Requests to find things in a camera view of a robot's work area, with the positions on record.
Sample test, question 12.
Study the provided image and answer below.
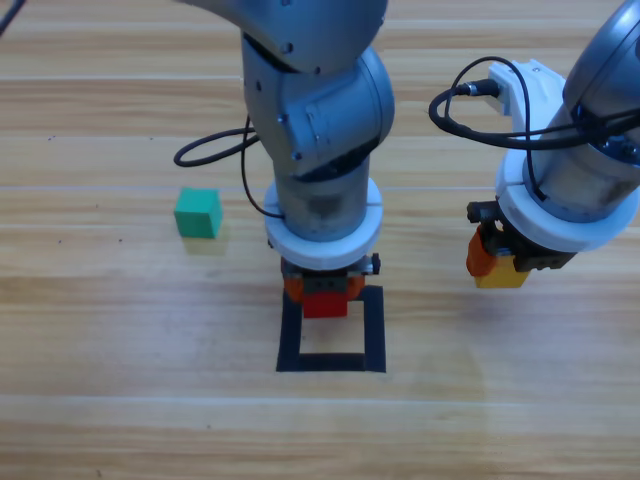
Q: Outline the thick black camera cable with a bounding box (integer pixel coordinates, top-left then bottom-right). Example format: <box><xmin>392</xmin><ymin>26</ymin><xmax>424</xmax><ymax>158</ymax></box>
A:
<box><xmin>173</xmin><ymin>128</ymin><xmax>261</xmax><ymax>169</ymax></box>
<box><xmin>428</xmin><ymin>78</ymin><xmax>640</xmax><ymax>150</ymax></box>

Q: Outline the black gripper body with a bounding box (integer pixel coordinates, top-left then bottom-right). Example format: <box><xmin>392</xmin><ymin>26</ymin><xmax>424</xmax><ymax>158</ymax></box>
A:
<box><xmin>267</xmin><ymin>239</ymin><xmax>382</xmax><ymax>297</ymax></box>
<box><xmin>467</xmin><ymin>199</ymin><xmax>576</xmax><ymax>274</ymax></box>

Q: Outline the red cube block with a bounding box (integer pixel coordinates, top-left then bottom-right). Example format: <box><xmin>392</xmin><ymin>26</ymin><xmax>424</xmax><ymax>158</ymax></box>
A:
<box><xmin>302</xmin><ymin>292</ymin><xmax>349</xmax><ymax>320</ymax></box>

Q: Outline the black tape square outline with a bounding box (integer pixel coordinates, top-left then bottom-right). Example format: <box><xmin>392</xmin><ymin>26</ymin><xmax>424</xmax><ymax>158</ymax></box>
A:
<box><xmin>275</xmin><ymin>285</ymin><xmax>387</xmax><ymax>374</ymax></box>

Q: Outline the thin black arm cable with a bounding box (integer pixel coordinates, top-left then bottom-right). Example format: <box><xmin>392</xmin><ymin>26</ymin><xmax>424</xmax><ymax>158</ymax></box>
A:
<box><xmin>241</xmin><ymin>114</ymin><xmax>287</xmax><ymax>220</ymax></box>
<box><xmin>451</xmin><ymin>55</ymin><xmax>551</xmax><ymax>204</ymax></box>

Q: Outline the black background cable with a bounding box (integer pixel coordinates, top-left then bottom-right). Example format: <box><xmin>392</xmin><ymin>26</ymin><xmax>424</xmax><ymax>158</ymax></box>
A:
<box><xmin>0</xmin><ymin>0</ymin><xmax>26</xmax><ymax>35</ymax></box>

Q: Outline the green cube block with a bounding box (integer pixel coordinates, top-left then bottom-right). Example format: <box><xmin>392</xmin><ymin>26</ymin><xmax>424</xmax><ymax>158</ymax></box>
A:
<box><xmin>173</xmin><ymin>187</ymin><xmax>223</xmax><ymax>239</ymax></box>

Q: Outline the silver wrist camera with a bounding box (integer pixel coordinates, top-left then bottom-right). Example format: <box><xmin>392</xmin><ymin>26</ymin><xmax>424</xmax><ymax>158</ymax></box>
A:
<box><xmin>492</xmin><ymin>74</ymin><xmax>516</xmax><ymax>117</ymax></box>

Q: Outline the yellow cube block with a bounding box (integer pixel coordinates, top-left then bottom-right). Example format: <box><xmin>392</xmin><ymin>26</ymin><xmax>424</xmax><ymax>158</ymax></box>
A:
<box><xmin>474</xmin><ymin>252</ymin><xmax>532</xmax><ymax>290</ymax></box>

